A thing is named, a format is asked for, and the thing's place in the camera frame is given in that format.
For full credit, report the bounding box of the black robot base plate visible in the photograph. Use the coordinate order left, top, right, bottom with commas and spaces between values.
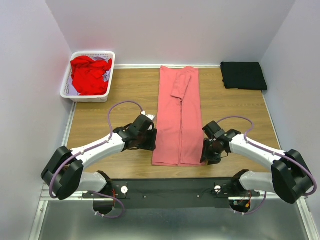
82, 176, 267, 215

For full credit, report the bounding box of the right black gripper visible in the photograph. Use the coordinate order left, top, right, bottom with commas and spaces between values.
199, 137, 221, 165

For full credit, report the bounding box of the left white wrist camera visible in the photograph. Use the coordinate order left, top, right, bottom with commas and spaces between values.
140, 110, 156, 131

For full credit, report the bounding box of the white plastic laundry basket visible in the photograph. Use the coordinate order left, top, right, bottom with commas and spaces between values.
60, 50, 116, 103

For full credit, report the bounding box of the pink t shirt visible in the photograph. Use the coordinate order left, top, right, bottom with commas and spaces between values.
152, 66, 204, 167

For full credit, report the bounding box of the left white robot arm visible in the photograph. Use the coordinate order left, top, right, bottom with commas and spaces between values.
41, 114, 157, 200

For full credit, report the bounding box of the folded black t shirt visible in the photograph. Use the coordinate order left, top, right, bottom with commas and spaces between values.
220, 61, 268, 91

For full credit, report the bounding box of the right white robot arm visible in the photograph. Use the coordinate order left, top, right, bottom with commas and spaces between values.
200, 121, 317, 204

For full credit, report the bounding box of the red t shirt in basket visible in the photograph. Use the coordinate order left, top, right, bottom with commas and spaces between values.
70, 55, 113, 96

